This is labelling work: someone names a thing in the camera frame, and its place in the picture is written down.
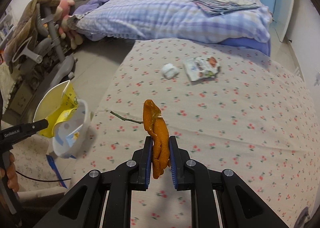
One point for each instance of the white cartoon trash bin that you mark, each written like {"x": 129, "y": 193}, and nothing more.
{"x": 80, "y": 120}

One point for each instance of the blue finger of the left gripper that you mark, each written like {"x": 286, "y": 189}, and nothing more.
{"x": 18, "y": 133}

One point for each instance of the yellow paper bowl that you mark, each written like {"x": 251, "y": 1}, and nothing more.
{"x": 57, "y": 106}

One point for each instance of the purple checked duvet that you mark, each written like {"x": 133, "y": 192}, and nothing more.
{"x": 158, "y": 19}

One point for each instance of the light blue tissue pack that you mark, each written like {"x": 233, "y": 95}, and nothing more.
{"x": 72, "y": 137}

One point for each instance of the blue plastic strip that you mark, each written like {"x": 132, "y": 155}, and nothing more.
{"x": 53, "y": 166}

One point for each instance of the person's left hand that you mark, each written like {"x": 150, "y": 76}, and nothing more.
{"x": 11, "y": 174}

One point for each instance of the folded striped cloth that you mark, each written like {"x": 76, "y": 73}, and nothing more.
{"x": 220, "y": 7}

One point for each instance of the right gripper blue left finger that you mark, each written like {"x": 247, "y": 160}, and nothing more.
{"x": 146, "y": 162}

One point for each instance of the white snack wrapper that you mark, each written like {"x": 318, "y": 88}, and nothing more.
{"x": 201, "y": 67}

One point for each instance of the brown blanket on chair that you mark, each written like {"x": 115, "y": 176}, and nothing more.
{"x": 27, "y": 25}

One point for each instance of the cardboard box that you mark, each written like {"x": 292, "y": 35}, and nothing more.
{"x": 21, "y": 98}

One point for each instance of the grey swivel chair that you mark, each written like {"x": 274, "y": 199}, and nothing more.
{"x": 55, "y": 66}

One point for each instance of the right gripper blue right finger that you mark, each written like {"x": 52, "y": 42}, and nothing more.
{"x": 176, "y": 163}

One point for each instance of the pink plush toy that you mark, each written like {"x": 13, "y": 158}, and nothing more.
{"x": 61, "y": 17}

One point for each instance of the small white tissue wad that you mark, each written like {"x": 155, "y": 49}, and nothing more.
{"x": 169, "y": 71}

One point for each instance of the orange peel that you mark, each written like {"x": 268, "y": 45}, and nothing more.
{"x": 156, "y": 127}

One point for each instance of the green twig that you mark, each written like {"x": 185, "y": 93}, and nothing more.
{"x": 125, "y": 119}

